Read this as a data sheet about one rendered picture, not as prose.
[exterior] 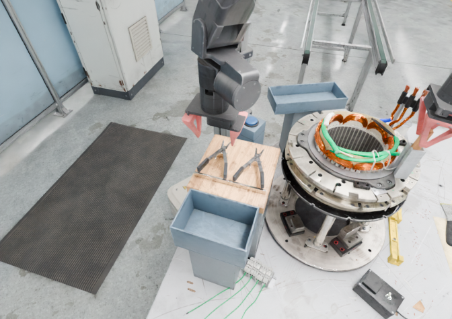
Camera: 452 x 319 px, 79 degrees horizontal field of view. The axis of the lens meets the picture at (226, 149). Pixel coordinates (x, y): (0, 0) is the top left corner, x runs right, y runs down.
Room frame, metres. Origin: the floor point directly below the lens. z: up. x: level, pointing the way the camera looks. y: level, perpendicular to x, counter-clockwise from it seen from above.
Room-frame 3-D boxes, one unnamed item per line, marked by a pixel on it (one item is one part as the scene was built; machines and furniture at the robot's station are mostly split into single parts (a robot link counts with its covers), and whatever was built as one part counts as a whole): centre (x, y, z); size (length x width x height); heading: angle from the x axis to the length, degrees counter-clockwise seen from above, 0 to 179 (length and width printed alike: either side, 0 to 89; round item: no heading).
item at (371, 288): (0.24, -0.40, 0.81); 0.10 x 0.06 x 0.06; 41
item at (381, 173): (0.50, -0.32, 1.05); 0.22 x 0.22 x 0.12
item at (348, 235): (0.39, -0.37, 0.85); 0.06 x 0.04 x 0.05; 118
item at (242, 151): (0.46, -0.03, 1.05); 0.20 x 0.19 x 0.02; 161
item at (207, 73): (0.45, 0.02, 1.34); 0.07 x 0.06 x 0.07; 36
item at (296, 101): (0.80, -0.28, 0.92); 0.25 x 0.11 x 0.28; 98
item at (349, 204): (0.37, -0.26, 1.05); 0.09 x 0.04 x 0.01; 76
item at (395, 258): (0.43, -0.54, 0.80); 0.22 x 0.04 x 0.03; 157
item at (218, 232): (0.32, 0.02, 0.92); 0.17 x 0.11 x 0.28; 71
